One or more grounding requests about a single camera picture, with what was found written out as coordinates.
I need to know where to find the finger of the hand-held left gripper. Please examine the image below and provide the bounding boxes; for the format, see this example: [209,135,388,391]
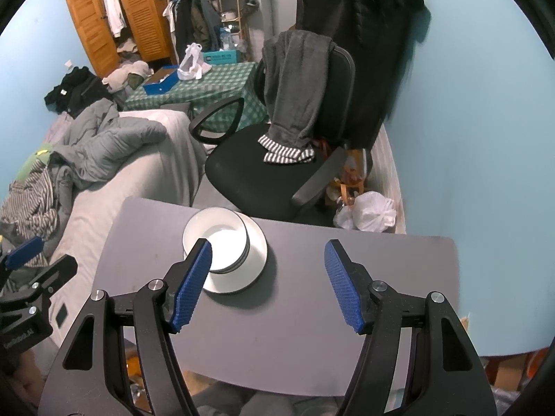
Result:
[0,255,78,309]
[0,237,44,270]

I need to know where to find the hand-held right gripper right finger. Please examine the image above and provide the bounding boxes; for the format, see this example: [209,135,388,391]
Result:
[324,239,498,416]

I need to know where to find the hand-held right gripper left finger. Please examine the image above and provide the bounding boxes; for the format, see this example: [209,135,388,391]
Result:
[40,238,213,416]

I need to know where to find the white plate with dark rim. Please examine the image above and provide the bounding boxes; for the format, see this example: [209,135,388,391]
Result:
[203,213,268,294]
[203,216,268,296]
[203,214,268,295]

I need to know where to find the striped cloth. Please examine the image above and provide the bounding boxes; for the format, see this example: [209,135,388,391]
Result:
[0,167,59,265]

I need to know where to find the bed with grey sheet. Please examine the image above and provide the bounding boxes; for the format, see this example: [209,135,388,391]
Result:
[43,110,208,347]

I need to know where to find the crumpled white plastic bag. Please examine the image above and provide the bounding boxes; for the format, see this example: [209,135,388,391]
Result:
[334,191,397,231]

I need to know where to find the green pillow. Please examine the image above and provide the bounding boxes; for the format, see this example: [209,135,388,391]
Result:
[15,149,53,183]

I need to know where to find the orange bag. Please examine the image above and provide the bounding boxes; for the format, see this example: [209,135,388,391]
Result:
[327,149,369,204]

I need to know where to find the black office chair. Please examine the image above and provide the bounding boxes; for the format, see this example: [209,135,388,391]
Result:
[189,30,382,222]

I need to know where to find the black clothes pile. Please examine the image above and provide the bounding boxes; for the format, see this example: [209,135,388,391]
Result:
[44,66,113,118]

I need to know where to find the cardboard box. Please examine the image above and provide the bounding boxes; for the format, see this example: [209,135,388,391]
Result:
[481,351,543,386]

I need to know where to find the beige clothes pile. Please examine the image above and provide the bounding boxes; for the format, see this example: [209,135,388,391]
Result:
[103,61,152,93]

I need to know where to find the grey pants with striped cuffs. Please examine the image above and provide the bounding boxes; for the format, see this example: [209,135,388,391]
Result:
[259,30,334,164]

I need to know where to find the blue flat box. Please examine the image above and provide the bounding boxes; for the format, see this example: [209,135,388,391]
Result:
[143,66,179,95]

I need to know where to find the white hanging shirt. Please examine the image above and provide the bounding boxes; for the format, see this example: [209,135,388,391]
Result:
[102,0,126,37]

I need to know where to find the black hanging coat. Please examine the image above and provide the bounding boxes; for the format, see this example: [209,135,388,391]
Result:
[275,0,423,148]

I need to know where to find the orange wooden wardrobe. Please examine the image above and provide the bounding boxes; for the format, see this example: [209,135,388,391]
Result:
[64,0,174,79]

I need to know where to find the dark hanging jackets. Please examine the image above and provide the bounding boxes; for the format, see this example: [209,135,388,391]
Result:
[173,0,222,59]

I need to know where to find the white door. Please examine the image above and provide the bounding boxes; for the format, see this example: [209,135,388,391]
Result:
[259,0,300,48]

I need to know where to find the white plastic bag with handles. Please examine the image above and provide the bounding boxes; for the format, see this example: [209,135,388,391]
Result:
[178,43,212,81]

